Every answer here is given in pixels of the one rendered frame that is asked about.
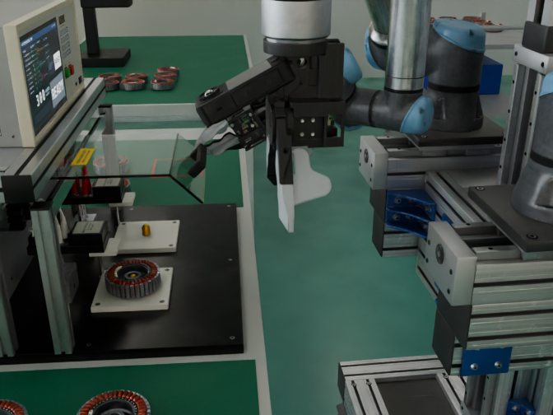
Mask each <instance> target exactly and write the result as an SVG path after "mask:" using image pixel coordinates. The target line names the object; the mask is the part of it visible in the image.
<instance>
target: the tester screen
mask: <svg viewBox="0 0 553 415"><path fill-rule="evenodd" d="M58 51H59V45H58V33H57V27H56V22H54V23H52V24H51V25H49V26H47V27H45V28H44V29H43V30H40V31H39V32H37V33H35V34H34V35H32V36H31V37H29V38H27V39H26V40H23V41H22V42H21V52H22V57H23V62H24V67H25V73H26V82H27V87H28V92H29V98H30V107H31V113H32V118H33V124H34V129H35V132H36V131H37V130H38V128H39V127H40V126H41V125H42V124H43V123H44V121H45V120H46V119H47V118H48V117H49V116H50V115H51V114H52V113H53V112H54V111H55V110H56V109H57V108H58V106H59V105H60V104H61V103H62V102H63V101H64V99H65V98H66V96H64V97H63V98H62V99H61V100H60V101H59V103H58V104H57V105H56V106H55V107H53V102H52V96H51V90H50V84H49V83H50V82H51V81H52V80H53V79H54V78H55V77H56V76H57V75H58V74H59V73H60V72H61V71H62V64H61V66H60V67H59V68H58V69H56V70H55V71H54V72H53V73H52V74H51V75H50V76H49V72H48V66H47V59H49V58H50V57H51V56H53V55H54V54H55V53H57V52H58ZM43 88H44V92H45V98H46V101H45V102H44V103H43V104H42V105H41V106H40V107H39V108H38V109H37V104H36V98H35V95H36V94H38V93H39V92H40V91H41V90H42V89H43ZM50 100H51V106H52V109H51V110H50V111H49V112H48V113H47V114H46V115H45V116H44V117H43V118H42V119H41V120H40V121H39V122H38V123H37V124H36V125H35V121H34V117H35V116H36V115H37V114H38V113H39V112H40V111H41V110H42V109H43V107H44V106H45V105H46V104H47V103H48V102H49V101H50Z"/></svg>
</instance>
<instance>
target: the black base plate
mask: <svg viewBox="0 0 553 415"><path fill-rule="evenodd" d="M118 211H119V219H120V222H127V221H176V220H179V222H180V225H179V237H178V243H177V249H176V252H163V253H140V254H117V255H115V256H102V260H103V267H104V270H107V269H109V268H111V266H113V265H115V264H116V263H120V262H123V261H124V260H126V261H127V260H129V259H130V260H131V262H132V259H135V260H136V259H145V260H149V261H151V262H154V263H156V264H157V265H158V266H159V267H160V268H173V270H174V272H173V278H172V285H171V291H170V302H169V309H168V310H135V311H116V312H97V313H91V305H92V302H93V300H94V297H95V293H96V290H97V287H98V285H99V282H100V279H99V275H100V266H99V259H98V256H93V257H90V256H89V254H64V255H63V260H64V263H73V262H76V264H77V275H78V281H79V286H78V288H77V291H76V294H75V296H74V298H73V300H72V303H69V308H70V313H71V319H72V328H73V334H74V339H75V346H74V348H73V351H72V354H66V353H65V352H62V353H61V354H56V355H55V353H54V349H53V339H52V334H51V330H50V325H49V316H48V311H47V306H46V301H45V296H44V288H43V283H42V277H41V272H40V264H39V259H38V255H35V256H34V257H33V259H32V260H31V262H30V264H29V266H28V268H27V270H26V271H25V273H24V275H23V276H22V278H21V280H20V282H19V283H18V285H17V287H16V289H15V291H14V292H13V294H12V296H11V298H10V300H9V301H10V305H11V309H12V317H13V321H14V325H15V330H16V337H17V342H18V346H19V347H18V349H17V350H16V354H15V356H14V357H8V356H7V354H4V356H3V357H0V366H1V365H19V364H36V363H53V362H70V361H103V360H121V359H138V358H156V357H189V356H206V355H223V354H240V353H244V337H243V321H242V305H241V290H240V274H239V242H238V227H237V211H236V203H214V204H188V205H161V206H135V207H122V210H118ZM86 213H87V214H97V221H105V220H106V221H107V223H108V230H109V238H114V237H115V234H116V231H117V230H116V226H117V219H116V212H115V209H114V211H110V207H87V208H86Z"/></svg>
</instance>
